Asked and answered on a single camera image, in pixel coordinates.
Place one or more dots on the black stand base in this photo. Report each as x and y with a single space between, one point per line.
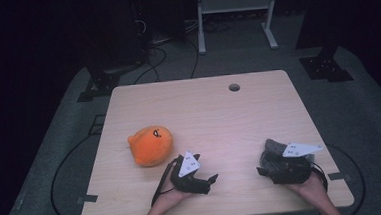
102 86
324 67

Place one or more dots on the person's right hand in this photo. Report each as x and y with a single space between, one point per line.
312 188

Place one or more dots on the person's left hand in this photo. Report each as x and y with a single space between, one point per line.
172 197

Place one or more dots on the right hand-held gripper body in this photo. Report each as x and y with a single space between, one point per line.
289 173

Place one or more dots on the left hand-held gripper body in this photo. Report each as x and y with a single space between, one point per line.
189 184

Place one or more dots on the white metal stand frame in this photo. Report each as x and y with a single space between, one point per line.
234 4

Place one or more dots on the orange plush toy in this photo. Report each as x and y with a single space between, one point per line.
151 146

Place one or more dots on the grey tape strip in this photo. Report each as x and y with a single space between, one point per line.
339 176
87 198

